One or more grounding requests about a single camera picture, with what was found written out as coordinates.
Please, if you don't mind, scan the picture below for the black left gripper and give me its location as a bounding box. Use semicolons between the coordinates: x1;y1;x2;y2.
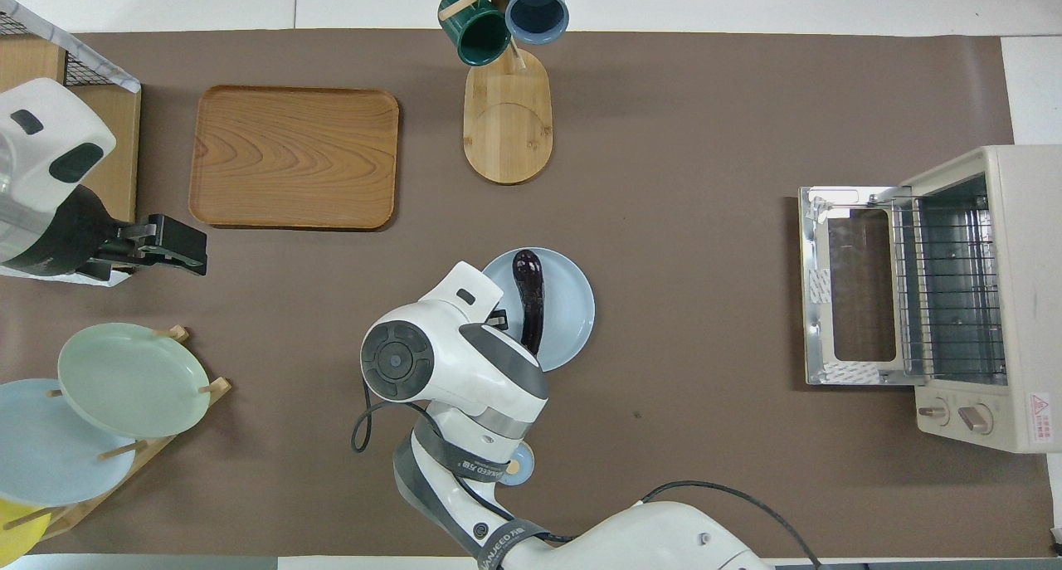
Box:
3;186;209;281

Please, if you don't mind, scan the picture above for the dark purple eggplant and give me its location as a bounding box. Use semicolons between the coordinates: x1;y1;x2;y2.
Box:
512;249;550;355

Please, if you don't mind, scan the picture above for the beige toaster oven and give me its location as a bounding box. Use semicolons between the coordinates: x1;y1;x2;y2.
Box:
799;144;1062;455

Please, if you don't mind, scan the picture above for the mint green plate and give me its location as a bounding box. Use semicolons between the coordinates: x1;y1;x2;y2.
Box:
57;322;211;440

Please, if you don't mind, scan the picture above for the small blue bell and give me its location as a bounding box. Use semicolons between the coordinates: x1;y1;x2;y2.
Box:
498;441;535;486

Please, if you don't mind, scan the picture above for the brown wooden tray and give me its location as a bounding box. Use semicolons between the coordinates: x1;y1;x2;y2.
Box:
188;85;401;231

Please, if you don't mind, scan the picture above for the wooden plate rack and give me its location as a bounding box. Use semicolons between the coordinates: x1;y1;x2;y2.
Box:
0;325;231;542

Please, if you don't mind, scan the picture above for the wooden mug tree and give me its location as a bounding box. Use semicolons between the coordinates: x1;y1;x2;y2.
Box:
438;0;573;185

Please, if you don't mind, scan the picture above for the light blue racked plate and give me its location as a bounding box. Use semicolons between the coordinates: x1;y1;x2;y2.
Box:
0;378;138;508

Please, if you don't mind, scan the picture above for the dark green mug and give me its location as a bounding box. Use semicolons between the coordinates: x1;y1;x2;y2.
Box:
438;0;511;66

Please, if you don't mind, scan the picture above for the brown table mat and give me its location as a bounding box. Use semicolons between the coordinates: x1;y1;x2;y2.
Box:
0;29;1055;558

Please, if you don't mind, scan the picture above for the blue mug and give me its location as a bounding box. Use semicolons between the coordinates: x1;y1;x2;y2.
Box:
504;0;571;46

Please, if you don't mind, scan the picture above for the yellow plate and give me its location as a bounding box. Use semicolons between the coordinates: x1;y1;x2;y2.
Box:
0;499;51;561

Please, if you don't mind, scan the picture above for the wooden wire shelf rack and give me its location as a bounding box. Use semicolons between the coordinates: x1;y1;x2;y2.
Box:
0;37;142;222

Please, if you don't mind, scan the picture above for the black wire basket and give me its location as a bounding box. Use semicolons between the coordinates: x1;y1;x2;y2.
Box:
0;10;113;90

